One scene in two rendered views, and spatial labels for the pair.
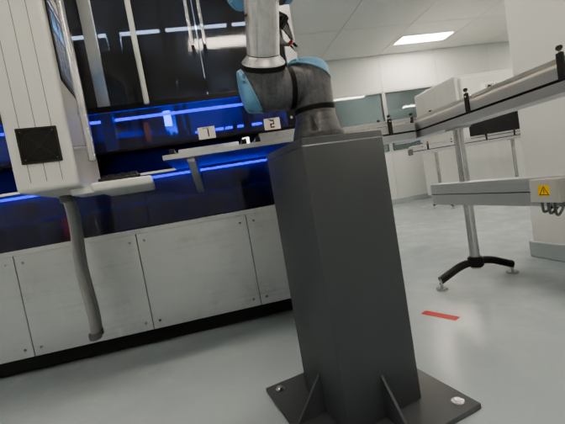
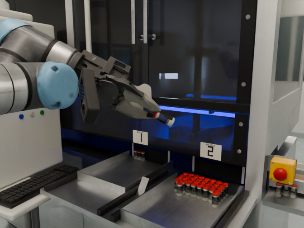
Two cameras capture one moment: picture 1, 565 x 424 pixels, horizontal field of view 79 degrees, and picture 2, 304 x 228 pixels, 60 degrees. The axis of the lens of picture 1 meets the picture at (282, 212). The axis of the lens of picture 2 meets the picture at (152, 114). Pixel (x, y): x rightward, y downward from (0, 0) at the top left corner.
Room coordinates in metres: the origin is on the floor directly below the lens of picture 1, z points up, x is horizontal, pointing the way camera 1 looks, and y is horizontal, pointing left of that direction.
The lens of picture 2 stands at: (0.97, -0.54, 1.34)
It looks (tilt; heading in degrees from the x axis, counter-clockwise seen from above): 10 degrees down; 45
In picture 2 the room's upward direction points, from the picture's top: straight up
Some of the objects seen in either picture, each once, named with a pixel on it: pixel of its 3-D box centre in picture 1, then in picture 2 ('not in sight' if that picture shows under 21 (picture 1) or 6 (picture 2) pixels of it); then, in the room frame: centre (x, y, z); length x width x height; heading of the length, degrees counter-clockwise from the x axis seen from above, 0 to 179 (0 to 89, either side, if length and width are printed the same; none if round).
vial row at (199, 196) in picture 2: not in sight; (196, 191); (1.70, -0.05, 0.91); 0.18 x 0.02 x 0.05; 99
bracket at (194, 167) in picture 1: (196, 177); not in sight; (1.58, 0.36, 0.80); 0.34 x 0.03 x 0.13; 10
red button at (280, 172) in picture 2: not in sight; (280, 173); (1.84, -0.27, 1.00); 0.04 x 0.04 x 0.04; 10
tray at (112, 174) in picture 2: (210, 154); (127, 168); (1.67, 0.30, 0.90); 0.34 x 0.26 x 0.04; 10
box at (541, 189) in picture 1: (549, 189); not in sight; (1.29, -1.02, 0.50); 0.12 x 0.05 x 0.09; 10
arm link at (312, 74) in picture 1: (308, 85); not in sight; (1.00, -0.13, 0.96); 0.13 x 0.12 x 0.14; 104
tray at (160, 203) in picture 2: (282, 140); (184, 203); (1.61, -0.06, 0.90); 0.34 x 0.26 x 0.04; 9
